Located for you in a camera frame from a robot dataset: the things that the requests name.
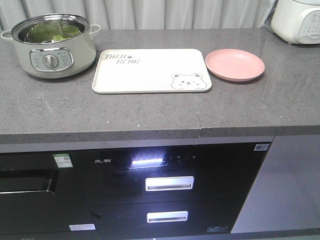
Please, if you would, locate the white blender appliance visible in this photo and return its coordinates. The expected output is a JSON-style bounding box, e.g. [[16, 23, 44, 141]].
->
[[270, 0, 320, 45]]

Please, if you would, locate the black built-in dishwasher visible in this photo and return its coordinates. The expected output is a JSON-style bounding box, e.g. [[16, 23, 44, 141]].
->
[[0, 151, 99, 240]]

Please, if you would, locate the cream electric cooking pot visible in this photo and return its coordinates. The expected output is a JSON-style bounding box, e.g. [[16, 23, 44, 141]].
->
[[0, 13, 101, 79]]

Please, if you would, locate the green lettuce leaf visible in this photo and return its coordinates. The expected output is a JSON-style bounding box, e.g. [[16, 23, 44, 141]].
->
[[22, 21, 81, 43]]

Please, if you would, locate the pink round plate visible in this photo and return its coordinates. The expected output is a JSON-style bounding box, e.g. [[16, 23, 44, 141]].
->
[[205, 49, 265, 82]]

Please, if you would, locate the black drawer disinfection cabinet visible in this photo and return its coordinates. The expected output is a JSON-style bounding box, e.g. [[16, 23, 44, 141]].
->
[[70, 142, 270, 240]]

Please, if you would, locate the grey cabinet door panel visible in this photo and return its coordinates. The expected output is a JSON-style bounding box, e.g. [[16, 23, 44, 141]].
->
[[232, 135, 320, 233]]

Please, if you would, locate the grey pleated curtain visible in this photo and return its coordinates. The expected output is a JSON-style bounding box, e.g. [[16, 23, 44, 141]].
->
[[0, 0, 277, 30]]

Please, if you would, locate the cream bear print tray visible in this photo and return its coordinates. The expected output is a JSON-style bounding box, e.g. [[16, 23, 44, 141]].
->
[[92, 48, 212, 94]]

